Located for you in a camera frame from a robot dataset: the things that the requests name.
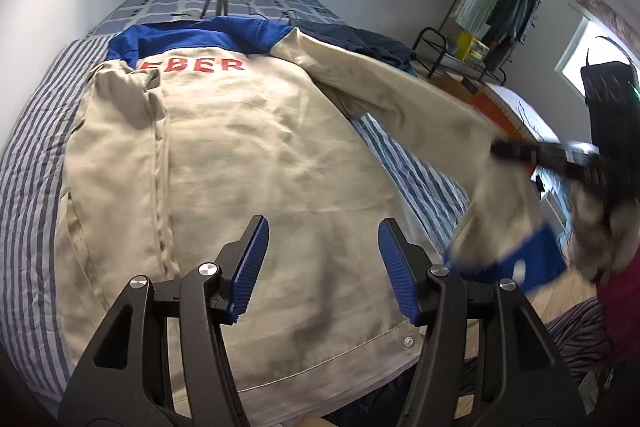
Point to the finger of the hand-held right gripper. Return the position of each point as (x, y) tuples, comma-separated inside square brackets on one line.
[(540, 153)]

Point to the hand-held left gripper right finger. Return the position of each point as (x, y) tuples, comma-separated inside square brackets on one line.
[(400, 277)]

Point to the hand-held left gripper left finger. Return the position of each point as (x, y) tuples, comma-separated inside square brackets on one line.
[(247, 272)]

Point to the beige and blue jacket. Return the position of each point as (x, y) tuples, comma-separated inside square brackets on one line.
[(250, 147)]

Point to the person's right forearm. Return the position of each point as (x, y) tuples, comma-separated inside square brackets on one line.
[(595, 237)]

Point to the dark hanging clothes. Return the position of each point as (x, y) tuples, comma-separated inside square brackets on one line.
[(510, 17)]

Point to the orange and white box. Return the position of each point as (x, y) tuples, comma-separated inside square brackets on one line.
[(505, 102)]

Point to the window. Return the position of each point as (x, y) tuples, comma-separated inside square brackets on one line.
[(580, 52)]

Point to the brown cardboard box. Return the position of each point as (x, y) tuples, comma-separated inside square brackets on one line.
[(447, 84)]

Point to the yellow box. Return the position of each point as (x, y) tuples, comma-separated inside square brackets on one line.
[(472, 49)]

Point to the person's magenta top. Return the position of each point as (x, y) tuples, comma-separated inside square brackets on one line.
[(625, 312)]

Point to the person's dark striped pants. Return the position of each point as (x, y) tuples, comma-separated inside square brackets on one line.
[(580, 337)]

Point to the dark blue crumpled garment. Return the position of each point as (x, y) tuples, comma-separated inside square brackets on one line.
[(380, 47)]

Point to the blue checked bed sheet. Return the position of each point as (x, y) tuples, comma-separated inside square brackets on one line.
[(150, 2)]

